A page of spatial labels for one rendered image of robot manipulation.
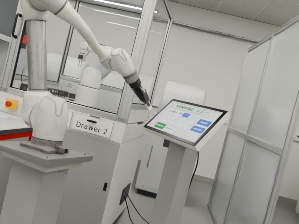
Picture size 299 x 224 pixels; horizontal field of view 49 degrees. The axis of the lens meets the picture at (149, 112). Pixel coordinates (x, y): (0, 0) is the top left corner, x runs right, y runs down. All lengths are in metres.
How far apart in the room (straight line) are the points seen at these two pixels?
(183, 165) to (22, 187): 0.96
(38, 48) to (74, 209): 1.24
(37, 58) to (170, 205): 1.18
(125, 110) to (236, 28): 3.74
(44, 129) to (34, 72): 0.35
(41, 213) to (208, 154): 4.19
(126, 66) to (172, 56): 3.71
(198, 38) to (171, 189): 3.84
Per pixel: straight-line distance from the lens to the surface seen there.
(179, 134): 2.01
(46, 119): 1.68
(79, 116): 2.43
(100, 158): 2.42
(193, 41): 5.65
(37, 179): 1.69
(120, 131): 2.36
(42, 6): 1.80
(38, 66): 1.87
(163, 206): 2.22
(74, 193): 2.54
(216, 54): 5.66
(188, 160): 2.14
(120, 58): 1.90
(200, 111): 2.11
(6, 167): 2.43
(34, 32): 1.88
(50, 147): 1.69
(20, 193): 1.77
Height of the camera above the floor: 1.17
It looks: 2 degrees down
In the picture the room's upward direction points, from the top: 14 degrees clockwise
